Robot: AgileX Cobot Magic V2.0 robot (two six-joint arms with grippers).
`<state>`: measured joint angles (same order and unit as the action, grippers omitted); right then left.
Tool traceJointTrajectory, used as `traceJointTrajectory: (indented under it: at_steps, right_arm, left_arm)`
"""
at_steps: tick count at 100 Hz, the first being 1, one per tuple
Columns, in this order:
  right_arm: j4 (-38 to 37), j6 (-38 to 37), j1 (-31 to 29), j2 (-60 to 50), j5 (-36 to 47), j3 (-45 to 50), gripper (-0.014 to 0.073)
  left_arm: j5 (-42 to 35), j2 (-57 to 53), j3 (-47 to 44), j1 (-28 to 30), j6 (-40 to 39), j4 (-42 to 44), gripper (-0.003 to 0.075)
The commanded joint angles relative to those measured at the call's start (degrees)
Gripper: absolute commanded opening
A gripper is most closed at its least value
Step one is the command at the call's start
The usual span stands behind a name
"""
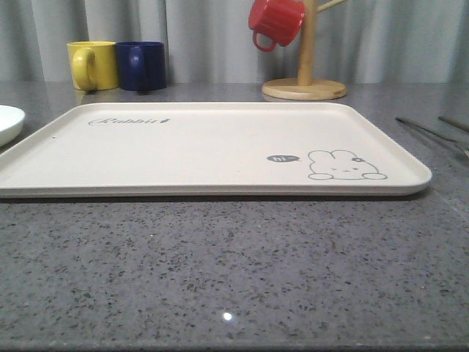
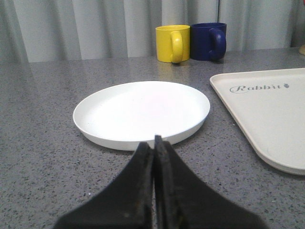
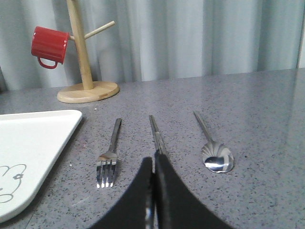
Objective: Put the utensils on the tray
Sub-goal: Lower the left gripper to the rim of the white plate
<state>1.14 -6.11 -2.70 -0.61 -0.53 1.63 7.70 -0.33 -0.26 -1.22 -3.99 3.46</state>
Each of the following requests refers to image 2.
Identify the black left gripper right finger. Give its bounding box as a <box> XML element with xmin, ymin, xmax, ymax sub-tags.
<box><xmin>154</xmin><ymin>135</ymin><xmax>265</xmax><ymax>229</ymax></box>

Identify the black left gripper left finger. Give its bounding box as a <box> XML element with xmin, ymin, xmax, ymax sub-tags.
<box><xmin>54</xmin><ymin>143</ymin><xmax>153</xmax><ymax>229</ymax></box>

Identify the white round plate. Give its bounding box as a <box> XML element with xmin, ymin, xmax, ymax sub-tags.
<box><xmin>73</xmin><ymin>81</ymin><xmax>210</xmax><ymax>151</ymax></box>

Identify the cream rabbit serving tray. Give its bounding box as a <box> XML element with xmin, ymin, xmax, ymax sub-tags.
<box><xmin>210</xmin><ymin>68</ymin><xmax>305</xmax><ymax>175</ymax></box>

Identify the yellow mug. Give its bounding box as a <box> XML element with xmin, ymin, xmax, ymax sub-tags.
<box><xmin>155</xmin><ymin>25</ymin><xmax>190</xmax><ymax>63</ymax></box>

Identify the dark blue mug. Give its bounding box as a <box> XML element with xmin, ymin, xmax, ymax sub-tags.
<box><xmin>190</xmin><ymin>22</ymin><xmax>227</xmax><ymax>61</ymax></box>

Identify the wooden mug tree stand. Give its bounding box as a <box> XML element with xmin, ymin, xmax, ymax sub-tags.
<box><xmin>298</xmin><ymin>45</ymin><xmax>305</xmax><ymax>55</ymax></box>

